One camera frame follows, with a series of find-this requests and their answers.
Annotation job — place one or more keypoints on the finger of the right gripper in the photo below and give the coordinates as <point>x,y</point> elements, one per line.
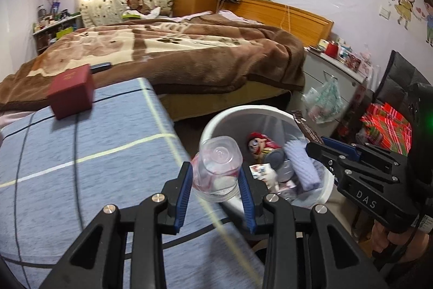
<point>340,162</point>
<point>368,154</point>

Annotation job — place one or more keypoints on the brown coffee sachet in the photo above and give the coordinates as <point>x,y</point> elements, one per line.
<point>308,132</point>

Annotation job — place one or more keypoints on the white trash bin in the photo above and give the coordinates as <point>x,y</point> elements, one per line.
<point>239,122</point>

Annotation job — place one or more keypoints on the clear plastic cup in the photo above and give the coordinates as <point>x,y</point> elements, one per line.
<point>216,168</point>

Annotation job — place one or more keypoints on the white wrapper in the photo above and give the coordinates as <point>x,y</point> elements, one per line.
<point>266,174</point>

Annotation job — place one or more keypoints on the brown patterned blanket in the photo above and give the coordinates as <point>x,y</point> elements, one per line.
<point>205,55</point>

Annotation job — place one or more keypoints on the red cup on cabinet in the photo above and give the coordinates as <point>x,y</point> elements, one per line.
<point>332,49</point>

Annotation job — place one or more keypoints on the black chair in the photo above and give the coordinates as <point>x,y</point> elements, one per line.
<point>399,75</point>

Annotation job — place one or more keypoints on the wooden headboard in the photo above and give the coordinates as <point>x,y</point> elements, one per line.
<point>308,27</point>

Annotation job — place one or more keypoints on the white wall shelf unit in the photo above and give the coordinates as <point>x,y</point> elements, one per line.
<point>45,36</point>

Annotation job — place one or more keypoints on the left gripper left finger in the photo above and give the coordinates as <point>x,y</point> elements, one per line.
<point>96,258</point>

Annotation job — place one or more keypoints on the lilac foam net sleeve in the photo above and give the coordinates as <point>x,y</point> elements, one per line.
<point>302,165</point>

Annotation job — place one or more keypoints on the blue checked table cloth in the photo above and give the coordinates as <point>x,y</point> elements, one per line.
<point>56,175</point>

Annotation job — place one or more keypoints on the red plaid bag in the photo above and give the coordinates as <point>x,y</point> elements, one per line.
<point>385,127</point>

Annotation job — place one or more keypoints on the black phone on bed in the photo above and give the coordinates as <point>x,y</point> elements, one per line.
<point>97,68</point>

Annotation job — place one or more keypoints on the hanging plastic bag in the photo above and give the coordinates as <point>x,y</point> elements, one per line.
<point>325,103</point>

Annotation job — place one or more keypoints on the right hand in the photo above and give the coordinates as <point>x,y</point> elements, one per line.
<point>382,237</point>

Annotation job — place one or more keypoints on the brown teddy bear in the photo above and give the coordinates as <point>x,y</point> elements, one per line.
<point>139,6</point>

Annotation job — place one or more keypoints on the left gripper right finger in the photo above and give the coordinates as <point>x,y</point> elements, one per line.
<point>307,248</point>

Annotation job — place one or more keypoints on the dark red gift box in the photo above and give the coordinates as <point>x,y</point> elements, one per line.
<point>71,92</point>

